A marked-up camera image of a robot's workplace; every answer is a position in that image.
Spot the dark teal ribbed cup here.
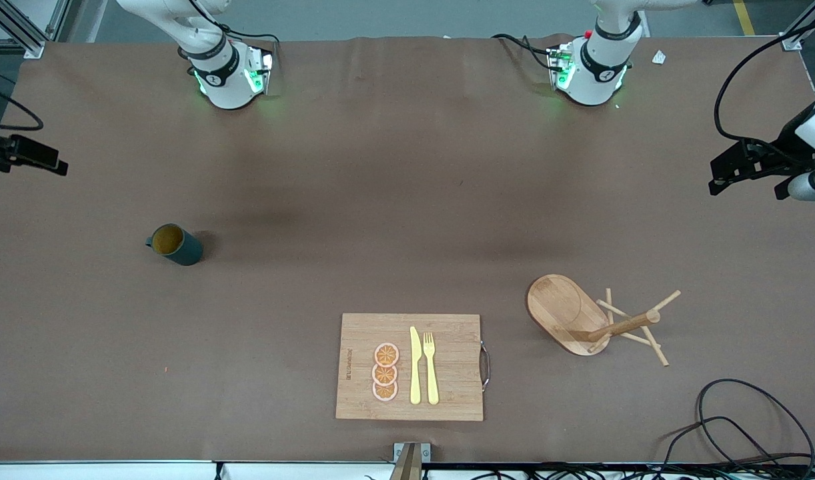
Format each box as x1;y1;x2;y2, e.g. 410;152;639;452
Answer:
145;223;204;267

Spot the wooden mug tree stand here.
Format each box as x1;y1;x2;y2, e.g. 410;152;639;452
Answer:
527;273;682;367

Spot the wooden cutting board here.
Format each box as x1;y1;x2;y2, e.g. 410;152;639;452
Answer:
335;313;491;422

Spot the yellow plastic fork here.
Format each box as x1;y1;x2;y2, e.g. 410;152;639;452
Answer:
424;332;440;406

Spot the yellow plastic knife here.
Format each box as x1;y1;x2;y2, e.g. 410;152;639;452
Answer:
410;326;422;405

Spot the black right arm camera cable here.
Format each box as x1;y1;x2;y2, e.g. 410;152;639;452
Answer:
0;80;44;131

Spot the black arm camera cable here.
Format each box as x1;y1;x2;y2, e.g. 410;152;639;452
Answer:
0;80;44;131
713;32;815;144

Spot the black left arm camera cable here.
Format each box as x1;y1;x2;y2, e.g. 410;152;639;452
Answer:
713;32;815;144

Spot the aluminium frame profile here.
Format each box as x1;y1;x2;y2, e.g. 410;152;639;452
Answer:
780;0;815;51
0;0;71;59

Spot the black cable large loop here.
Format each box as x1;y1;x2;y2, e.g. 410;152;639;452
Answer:
696;379;815;467

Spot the black right arm base cable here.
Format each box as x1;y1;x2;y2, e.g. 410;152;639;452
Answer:
217;23;279;67

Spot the black arm base cable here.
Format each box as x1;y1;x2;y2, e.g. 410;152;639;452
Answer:
217;23;279;67
491;33;558;71

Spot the black cable small loop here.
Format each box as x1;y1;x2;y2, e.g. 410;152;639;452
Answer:
661;417;815;467

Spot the black left arm base cable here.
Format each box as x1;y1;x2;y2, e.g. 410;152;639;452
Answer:
491;33;558;71

